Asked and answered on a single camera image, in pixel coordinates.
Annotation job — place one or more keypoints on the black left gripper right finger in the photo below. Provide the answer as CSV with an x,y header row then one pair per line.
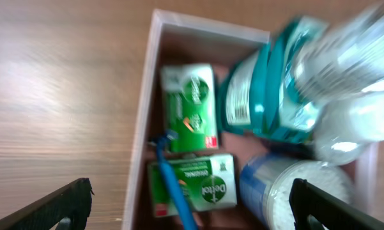
x,y
314,208

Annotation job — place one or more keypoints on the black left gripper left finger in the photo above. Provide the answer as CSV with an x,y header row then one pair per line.
x,y
66,208

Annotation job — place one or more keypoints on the green soap box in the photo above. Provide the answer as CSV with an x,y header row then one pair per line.
x,y
207,182
189,100

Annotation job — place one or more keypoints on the blue disposable razor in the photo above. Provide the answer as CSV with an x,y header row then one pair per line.
x,y
171,181

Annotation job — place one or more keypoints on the teal mouthwash bottle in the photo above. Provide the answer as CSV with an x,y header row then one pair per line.
x,y
259,96

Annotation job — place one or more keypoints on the white pink-lined box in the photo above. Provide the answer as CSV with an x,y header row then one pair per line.
x,y
188,38

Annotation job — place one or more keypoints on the clear spray bottle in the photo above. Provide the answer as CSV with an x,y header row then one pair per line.
x,y
343,72

